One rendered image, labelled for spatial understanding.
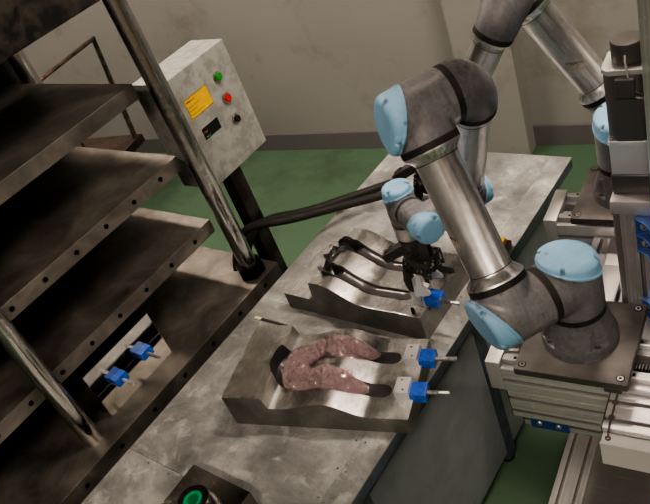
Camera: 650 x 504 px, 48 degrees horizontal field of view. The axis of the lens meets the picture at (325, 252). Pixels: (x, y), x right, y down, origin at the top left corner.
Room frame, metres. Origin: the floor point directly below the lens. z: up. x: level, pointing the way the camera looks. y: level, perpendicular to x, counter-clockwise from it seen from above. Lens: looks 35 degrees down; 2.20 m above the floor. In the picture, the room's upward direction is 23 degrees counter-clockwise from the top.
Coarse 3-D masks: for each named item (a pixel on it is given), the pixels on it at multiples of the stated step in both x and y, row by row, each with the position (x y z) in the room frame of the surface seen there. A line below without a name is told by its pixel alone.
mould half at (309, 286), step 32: (320, 256) 1.89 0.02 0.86; (352, 256) 1.73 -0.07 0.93; (448, 256) 1.60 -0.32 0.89; (288, 288) 1.80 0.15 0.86; (320, 288) 1.66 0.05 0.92; (352, 288) 1.62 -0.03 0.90; (448, 288) 1.51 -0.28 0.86; (352, 320) 1.60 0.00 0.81; (384, 320) 1.51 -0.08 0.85; (416, 320) 1.42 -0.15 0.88
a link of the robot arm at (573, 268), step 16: (560, 240) 1.06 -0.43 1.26; (576, 240) 1.04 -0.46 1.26; (544, 256) 1.02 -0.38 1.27; (560, 256) 1.01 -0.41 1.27; (576, 256) 1.00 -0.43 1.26; (592, 256) 0.98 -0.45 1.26; (544, 272) 0.99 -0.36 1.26; (560, 272) 0.97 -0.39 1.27; (576, 272) 0.96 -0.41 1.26; (592, 272) 0.96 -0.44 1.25; (560, 288) 0.96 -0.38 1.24; (576, 288) 0.96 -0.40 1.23; (592, 288) 0.96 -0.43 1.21; (560, 304) 0.95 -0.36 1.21; (576, 304) 0.95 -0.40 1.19; (592, 304) 0.96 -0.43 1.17; (560, 320) 0.98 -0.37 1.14; (576, 320) 0.96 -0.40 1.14
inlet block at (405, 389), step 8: (400, 384) 1.23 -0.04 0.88; (408, 384) 1.22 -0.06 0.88; (416, 384) 1.22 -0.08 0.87; (424, 384) 1.21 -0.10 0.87; (400, 392) 1.21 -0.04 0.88; (408, 392) 1.20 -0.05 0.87; (416, 392) 1.20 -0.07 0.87; (424, 392) 1.19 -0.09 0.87; (432, 392) 1.19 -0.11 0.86; (440, 392) 1.18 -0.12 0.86; (448, 392) 1.17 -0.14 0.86; (416, 400) 1.19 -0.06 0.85; (424, 400) 1.18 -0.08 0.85
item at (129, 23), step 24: (120, 0) 2.04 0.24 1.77; (120, 24) 2.04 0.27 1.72; (144, 48) 2.04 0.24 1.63; (24, 72) 2.55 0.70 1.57; (144, 72) 2.04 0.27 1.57; (168, 96) 2.04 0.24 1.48; (168, 120) 2.04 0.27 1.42; (192, 144) 2.04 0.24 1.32; (192, 168) 2.04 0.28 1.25; (216, 192) 2.04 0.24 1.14; (216, 216) 2.04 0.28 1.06; (240, 240) 2.04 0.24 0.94; (240, 264) 2.05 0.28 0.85
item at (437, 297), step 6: (432, 294) 1.45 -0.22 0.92; (438, 294) 1.44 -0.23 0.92; (444, 294) 1.44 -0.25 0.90; (414, 300) 1.47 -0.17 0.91; (426, 300) 1.44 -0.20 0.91; (432, 300) 1.43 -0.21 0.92; (438, 300) 1.42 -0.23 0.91; (444, 300) 1.42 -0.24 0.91; (450, 300) 1.41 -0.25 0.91; (432, 306) 1.43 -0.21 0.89; (438, 306) 1.42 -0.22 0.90
